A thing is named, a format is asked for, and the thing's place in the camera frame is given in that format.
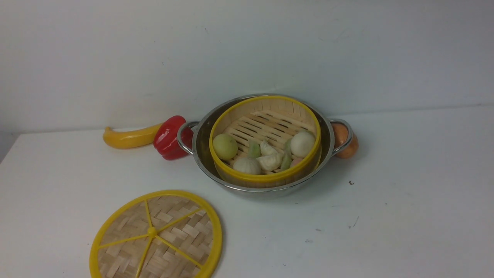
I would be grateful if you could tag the white round toy bun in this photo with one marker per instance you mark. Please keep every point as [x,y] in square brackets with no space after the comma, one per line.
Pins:
[302,143]

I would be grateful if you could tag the yellow toy banana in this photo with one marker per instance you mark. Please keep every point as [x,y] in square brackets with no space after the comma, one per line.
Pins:
[130,139]

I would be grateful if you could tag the brown toy potato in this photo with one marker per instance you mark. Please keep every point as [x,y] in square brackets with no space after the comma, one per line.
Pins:
[345,146]

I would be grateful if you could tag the yellow-rimmed woven bamboo lid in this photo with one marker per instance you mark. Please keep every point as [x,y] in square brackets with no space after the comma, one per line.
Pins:
[164,234]

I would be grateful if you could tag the yellow-rimmed bamboo steamer basket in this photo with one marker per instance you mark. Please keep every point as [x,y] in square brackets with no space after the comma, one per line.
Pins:
[274,119]

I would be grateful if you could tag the red toy bell pepper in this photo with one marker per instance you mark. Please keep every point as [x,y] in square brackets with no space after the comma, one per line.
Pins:
[165,141]

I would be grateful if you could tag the pale green toy dumpling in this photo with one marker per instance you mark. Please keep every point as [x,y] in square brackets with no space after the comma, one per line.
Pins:
[287,156]

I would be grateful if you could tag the green round toy bun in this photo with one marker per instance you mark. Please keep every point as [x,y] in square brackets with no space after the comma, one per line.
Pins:
[225,146]

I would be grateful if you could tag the stainless steel pot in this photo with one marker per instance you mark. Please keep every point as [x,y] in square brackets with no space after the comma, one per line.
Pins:
[200,150]

